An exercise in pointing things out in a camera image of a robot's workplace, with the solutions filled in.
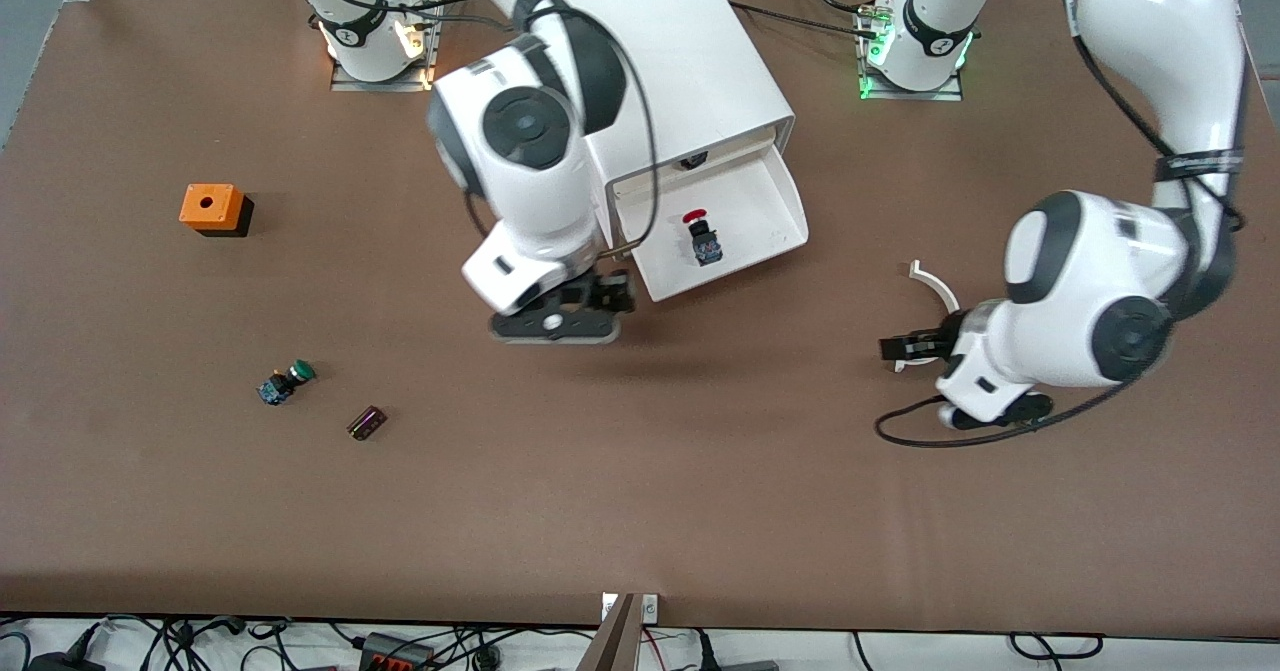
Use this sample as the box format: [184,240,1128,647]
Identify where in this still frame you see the black orange power strip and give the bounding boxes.
[360,632,438,671]

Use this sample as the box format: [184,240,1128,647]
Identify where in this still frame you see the black looped floor cable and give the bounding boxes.
[1008,632,1106,663]

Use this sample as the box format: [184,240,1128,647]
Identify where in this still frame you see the red push button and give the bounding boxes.
[683,209,727,268]

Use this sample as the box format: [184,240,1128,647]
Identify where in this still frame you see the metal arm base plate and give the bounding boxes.
[330,0,442,93]
[858,6,966,102]

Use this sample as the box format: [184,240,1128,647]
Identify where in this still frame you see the white curved plastic arc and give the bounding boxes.
[893,260,963,374]

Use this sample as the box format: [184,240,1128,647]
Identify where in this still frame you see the green push button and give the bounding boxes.
[258,359,317,407]

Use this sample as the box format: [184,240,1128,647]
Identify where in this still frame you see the orange box with hole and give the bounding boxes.
[179,184,255,239]

